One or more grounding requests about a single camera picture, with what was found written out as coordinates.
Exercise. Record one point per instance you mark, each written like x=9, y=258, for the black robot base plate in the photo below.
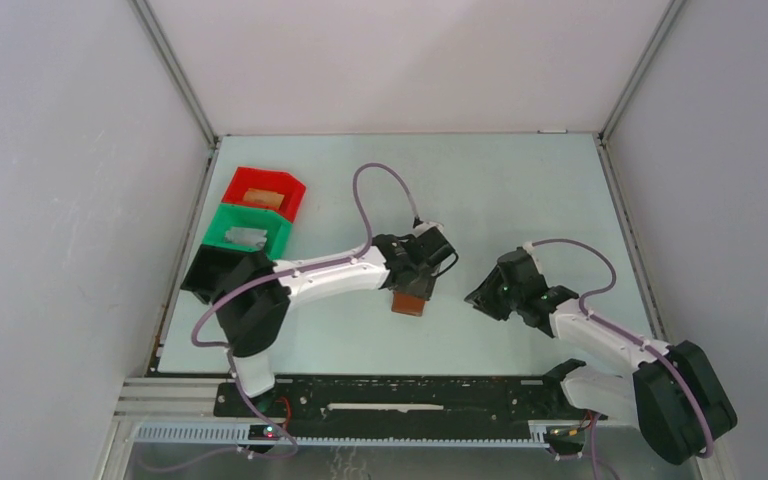
x=408, y=408

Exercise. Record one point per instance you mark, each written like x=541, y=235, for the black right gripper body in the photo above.
x=513, y=296

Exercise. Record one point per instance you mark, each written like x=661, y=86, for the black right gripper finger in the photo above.
x=486, y=295
x=498, y=311

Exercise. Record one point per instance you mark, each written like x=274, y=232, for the brown leather card holder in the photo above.
x=405, y=304

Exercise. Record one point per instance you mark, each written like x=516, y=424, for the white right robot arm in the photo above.
x=670, y=393

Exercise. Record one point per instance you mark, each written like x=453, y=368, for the clear card in green bin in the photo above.
x=247, y=237

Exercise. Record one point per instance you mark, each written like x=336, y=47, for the red plastic bin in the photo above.
x=283, y=182

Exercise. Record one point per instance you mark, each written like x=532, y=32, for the black plastic bin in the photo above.
x=208, y=270

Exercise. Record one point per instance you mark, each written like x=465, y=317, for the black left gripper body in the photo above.
x=427, y=271

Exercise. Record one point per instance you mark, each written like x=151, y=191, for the orange card in red bin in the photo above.
x=263, y=199

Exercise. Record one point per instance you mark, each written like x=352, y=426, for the green plastic bin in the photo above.
x=229, y=215

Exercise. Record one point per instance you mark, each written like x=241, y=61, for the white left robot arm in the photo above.
x=253, y=301

